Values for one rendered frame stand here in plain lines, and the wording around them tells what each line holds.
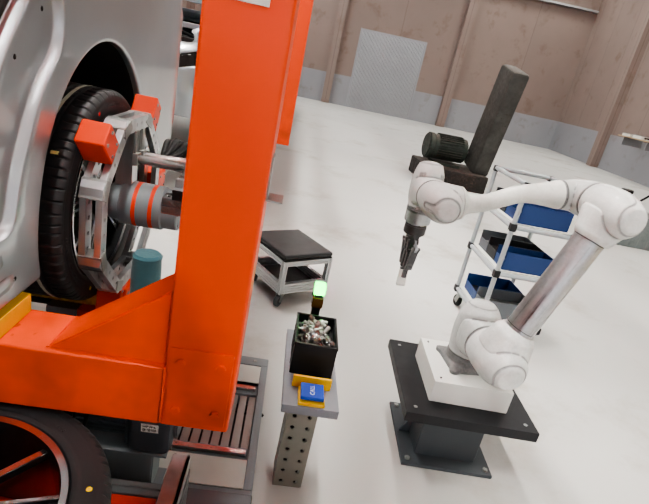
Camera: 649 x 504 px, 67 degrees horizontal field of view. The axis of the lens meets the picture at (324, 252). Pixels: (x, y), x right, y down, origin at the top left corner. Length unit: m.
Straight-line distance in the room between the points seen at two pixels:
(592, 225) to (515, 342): 0.44
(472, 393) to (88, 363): 1.33
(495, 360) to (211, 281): 1.04
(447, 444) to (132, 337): 1.39
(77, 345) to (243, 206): 0.50
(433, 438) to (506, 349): 0.55
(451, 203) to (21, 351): 1.13
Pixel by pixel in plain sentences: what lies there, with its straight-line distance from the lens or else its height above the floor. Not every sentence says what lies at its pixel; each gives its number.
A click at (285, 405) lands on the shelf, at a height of 0.45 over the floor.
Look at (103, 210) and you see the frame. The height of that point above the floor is 0.90.
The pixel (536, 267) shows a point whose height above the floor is 0.52.
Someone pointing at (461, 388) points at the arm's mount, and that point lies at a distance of 1.95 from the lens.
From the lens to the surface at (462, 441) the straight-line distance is 2.16.
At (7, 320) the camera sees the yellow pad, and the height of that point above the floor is 0.71.
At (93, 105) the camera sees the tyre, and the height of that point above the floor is 1.15.
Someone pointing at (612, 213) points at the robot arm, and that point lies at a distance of 1.70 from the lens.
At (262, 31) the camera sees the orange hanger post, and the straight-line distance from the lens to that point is 0.95.
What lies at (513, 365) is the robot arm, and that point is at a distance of 1.75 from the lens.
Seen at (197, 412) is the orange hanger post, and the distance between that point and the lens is 1.24.
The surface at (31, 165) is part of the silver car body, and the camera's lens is 1.27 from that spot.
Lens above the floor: 1.38
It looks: 21 degrees down
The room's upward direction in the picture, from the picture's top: 12 degrees clockwise
